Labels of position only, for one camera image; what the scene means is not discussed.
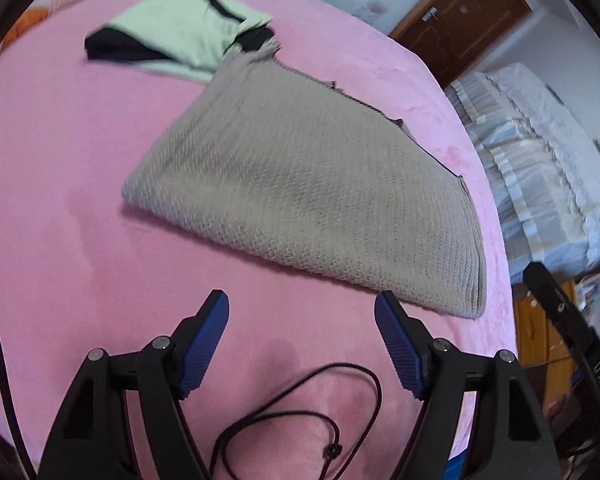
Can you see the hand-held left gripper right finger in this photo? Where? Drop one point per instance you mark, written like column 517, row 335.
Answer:
column 399, row 345

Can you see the yellow wooden cabinet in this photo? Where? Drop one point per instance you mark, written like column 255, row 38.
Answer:
column 532, row 330

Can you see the green and black garment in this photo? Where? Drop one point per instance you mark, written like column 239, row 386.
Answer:
column 180, row 30

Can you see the brown wooden door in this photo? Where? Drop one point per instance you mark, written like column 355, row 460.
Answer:
column 460, row 25

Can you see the beige knitted sweater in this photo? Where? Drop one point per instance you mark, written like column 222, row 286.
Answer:
column 305, row 200

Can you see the white lace covered bed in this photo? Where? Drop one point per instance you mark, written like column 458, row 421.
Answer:
column 540, row 160

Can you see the pink fleece blanket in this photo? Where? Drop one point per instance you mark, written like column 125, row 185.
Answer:
column 70, row 150

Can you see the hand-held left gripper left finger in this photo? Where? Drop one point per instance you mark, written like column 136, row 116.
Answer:
column 204, row 345

